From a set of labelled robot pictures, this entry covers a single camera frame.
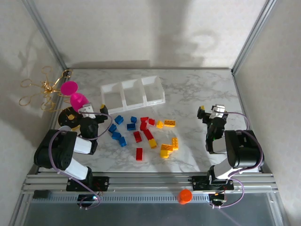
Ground pink round disc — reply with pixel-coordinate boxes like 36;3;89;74
60;81;79;96
70;92;90;113

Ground small black controller board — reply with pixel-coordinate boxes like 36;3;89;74
77;194;99;205
208;193;228;205

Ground orange cylinder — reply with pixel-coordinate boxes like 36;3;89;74
178;188;193;205

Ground small black box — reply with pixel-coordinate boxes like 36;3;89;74
32;189;52;200

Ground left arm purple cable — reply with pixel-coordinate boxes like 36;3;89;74
48;112;113;210

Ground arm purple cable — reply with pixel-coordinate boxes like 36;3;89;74
48;112;113;210
211;112;265;210

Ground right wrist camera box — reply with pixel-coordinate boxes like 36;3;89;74
210;105;228;120

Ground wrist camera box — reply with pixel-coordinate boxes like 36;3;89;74
210;105;228;120
78;104;95;119

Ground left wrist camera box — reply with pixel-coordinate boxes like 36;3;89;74
78;104;95;119

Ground gold wire stand black base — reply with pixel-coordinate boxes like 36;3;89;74
18;65;82;131

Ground aluminium table side rail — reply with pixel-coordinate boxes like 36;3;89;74
23;69;73;175
232;69;263;174

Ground aluminium table back rail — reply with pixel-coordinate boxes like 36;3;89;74
68;67;233;71

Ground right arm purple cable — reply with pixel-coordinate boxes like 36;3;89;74
211;112;265;210

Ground aluminium front frame rails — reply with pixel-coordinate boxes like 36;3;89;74
22;173;279;195

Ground grey slotted cable duct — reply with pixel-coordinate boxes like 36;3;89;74
32;193;211;204

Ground aluminium frame post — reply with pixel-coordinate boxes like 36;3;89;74
231;0;277;76
22;0;71;71

